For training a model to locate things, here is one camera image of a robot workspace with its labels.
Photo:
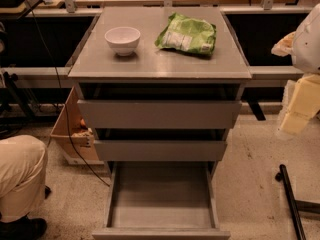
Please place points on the black shoe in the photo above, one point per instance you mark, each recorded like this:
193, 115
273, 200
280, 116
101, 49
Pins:
23, 229

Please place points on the grey bottom drawer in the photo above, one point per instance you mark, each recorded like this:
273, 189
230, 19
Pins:
161, 201

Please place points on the person leg beige trousers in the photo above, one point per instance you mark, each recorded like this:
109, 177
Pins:
23, 161

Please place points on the grey drawer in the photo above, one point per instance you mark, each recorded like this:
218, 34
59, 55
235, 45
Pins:
159, 114
161, 201
154, 150

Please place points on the grey drawer cabinet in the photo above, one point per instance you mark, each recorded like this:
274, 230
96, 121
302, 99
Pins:
151, 74

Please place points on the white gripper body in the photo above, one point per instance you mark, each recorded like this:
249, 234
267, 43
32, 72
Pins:
307, 47

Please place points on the green rice chip bag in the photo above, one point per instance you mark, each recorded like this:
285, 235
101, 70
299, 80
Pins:
188, 35

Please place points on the white ceramic bowl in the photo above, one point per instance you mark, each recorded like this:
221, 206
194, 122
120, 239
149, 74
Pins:
123, 40

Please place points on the grey middle drawer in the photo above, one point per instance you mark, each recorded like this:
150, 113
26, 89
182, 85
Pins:
154, 150

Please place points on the black metal stand leg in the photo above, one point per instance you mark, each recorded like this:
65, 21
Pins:
295, 205

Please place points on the brown cardboard box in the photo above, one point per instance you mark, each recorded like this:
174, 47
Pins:
71, 134

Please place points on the grey top drawer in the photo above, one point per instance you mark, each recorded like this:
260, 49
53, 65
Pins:
159, 114

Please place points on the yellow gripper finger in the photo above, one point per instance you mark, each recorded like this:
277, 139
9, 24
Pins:
303, 105
284, 47

